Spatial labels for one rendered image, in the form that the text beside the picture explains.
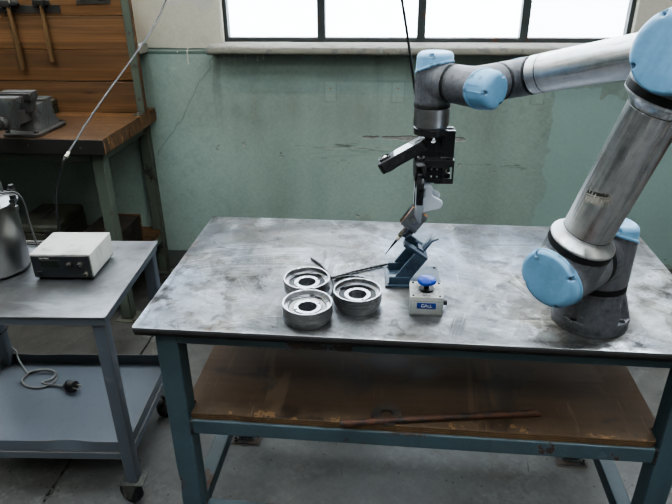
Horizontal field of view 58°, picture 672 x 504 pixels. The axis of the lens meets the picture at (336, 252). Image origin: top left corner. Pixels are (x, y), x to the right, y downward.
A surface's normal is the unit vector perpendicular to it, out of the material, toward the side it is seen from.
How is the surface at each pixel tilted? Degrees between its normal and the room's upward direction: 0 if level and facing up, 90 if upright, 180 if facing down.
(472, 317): 0
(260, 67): 90
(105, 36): 90
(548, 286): 97
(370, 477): 0
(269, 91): 90
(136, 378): 0
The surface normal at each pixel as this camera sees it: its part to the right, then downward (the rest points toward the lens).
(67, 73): -0.10, 0.44
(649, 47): -0.73, 0.19
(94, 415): -0.01, -0.90
